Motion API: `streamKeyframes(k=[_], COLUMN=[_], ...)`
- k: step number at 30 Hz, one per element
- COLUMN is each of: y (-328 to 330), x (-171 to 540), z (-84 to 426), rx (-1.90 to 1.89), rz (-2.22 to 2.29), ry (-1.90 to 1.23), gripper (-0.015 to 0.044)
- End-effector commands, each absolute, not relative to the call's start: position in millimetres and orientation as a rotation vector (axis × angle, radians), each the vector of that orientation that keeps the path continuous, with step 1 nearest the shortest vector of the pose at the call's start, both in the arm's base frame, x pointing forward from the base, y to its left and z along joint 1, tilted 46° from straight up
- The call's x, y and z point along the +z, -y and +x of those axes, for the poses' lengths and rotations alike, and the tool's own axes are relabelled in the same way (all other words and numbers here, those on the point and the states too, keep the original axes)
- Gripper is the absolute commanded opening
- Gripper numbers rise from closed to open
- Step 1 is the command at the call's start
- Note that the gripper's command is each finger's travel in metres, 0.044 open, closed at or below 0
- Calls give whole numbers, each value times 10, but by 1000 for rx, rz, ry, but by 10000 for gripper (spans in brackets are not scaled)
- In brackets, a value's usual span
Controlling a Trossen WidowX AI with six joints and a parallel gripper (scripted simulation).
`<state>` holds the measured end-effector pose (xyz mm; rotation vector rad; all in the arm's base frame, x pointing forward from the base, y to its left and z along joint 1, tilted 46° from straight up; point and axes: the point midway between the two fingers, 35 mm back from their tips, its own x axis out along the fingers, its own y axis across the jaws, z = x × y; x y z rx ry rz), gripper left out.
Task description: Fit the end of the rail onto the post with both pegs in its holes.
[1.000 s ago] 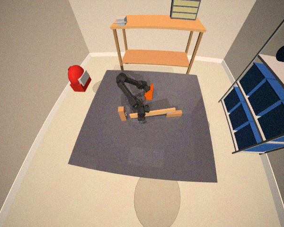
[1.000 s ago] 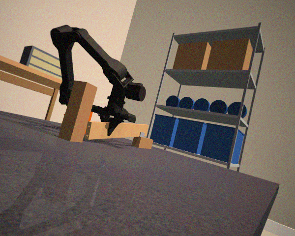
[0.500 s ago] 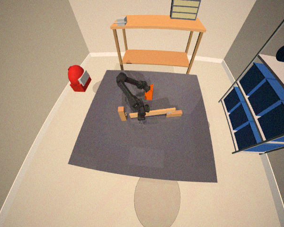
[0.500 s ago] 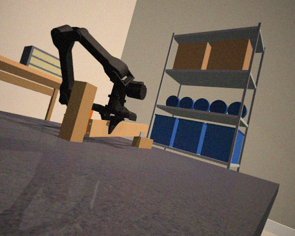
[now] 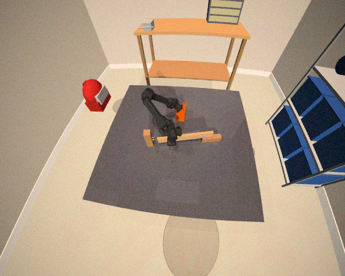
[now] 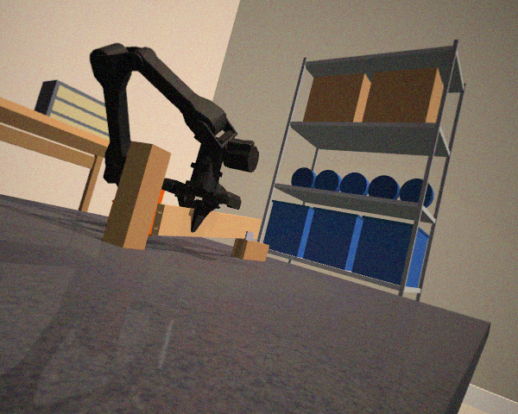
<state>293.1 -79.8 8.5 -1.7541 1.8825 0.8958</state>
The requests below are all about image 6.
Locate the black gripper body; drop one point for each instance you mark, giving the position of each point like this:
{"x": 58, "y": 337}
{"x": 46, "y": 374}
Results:
{"x": 204, "y": 178}

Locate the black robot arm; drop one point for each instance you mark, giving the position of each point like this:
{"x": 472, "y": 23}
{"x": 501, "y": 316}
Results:
{"x": 113, "y": 66}

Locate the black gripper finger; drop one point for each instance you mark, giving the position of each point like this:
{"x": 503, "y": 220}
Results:
{"x": 185, "y": 202}
{"x": 201, "y": 210}

